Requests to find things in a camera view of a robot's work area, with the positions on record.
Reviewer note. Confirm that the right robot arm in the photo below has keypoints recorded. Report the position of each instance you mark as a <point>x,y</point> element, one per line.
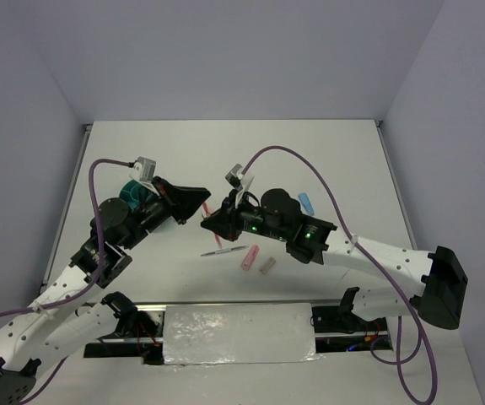
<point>431,284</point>

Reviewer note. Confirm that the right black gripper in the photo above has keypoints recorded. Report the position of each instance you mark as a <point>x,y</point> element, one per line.
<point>218,222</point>

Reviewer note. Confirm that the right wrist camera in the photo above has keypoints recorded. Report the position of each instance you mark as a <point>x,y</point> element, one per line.
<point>239,181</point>

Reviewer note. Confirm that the grey beige eraser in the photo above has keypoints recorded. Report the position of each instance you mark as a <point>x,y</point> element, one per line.
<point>267,265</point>

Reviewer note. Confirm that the teal round divided organizer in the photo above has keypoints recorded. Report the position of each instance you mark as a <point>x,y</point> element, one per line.
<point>134,194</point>

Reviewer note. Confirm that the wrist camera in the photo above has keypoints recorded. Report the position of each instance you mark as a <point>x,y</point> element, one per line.
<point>143,169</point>
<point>239,181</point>

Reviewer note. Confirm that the pink correction tape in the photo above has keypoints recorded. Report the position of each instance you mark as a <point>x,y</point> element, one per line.
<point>250,258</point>

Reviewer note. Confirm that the red gel pen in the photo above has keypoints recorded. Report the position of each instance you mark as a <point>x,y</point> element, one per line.
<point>206,215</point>

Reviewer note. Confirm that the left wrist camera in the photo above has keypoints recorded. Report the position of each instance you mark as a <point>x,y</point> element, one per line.
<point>143,169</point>

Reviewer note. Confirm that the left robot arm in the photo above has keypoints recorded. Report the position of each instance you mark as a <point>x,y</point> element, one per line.
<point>75,309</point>

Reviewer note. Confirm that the grey slim pen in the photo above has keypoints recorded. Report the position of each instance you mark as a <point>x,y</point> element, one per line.
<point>224,251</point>

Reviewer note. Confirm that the silver foil sheet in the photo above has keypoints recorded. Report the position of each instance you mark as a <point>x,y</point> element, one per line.
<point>238,334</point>

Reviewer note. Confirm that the blue correction tape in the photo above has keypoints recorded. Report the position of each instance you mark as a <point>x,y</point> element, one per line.
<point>306,204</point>

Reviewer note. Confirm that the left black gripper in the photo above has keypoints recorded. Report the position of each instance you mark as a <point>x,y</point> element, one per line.
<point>180,202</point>

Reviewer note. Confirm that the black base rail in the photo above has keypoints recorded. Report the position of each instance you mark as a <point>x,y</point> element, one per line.
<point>334,333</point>

